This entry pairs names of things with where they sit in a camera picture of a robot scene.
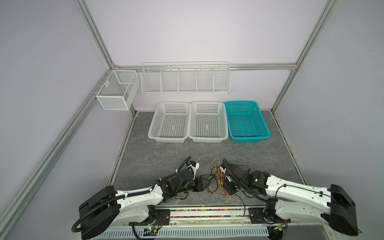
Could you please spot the white wire wall shelf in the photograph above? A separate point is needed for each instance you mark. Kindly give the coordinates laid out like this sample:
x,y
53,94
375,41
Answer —
x,y
186,78

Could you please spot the white vented cable duct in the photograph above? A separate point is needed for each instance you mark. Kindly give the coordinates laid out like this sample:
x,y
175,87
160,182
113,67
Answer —
x,y
179,233

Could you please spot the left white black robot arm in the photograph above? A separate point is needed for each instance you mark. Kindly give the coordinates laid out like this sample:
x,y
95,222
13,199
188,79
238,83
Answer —
x,y
126,201

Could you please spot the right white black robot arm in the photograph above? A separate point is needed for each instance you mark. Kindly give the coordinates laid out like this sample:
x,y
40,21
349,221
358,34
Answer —
x,y
300,195

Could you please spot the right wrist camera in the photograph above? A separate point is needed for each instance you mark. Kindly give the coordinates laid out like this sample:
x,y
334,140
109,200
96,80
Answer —
x,y
224,167

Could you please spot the left white plastic basket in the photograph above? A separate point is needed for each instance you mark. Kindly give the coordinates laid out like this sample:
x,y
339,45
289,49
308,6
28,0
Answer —
x,y
170,122

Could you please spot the teal plastic basket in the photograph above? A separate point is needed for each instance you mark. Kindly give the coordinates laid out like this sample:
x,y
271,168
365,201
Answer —
x,y
246,122

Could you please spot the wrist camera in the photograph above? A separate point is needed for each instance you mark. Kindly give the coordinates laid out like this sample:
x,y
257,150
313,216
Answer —
x,y
193,167
224,167

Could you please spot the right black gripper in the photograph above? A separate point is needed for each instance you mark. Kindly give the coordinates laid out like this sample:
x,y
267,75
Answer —
x,y
226,185

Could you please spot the middle white plastic basket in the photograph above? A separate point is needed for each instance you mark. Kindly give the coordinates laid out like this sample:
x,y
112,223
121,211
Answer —
x,y
208,122

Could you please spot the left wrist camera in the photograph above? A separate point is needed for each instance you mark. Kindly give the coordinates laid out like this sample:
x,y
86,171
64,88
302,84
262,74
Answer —
x,y
193,167

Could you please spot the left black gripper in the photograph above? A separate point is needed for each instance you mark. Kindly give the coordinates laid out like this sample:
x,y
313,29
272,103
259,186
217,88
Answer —
x,y
199,184

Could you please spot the white mesh wall box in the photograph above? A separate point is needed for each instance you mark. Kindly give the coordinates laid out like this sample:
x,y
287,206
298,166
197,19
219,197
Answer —
x,y
118,90

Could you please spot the white plastic basket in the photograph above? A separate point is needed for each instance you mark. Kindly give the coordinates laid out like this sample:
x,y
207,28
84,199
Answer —
x,y
208,122
170,122

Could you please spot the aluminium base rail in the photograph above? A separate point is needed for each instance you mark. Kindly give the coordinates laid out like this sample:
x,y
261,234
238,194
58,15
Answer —
x,y
213,216

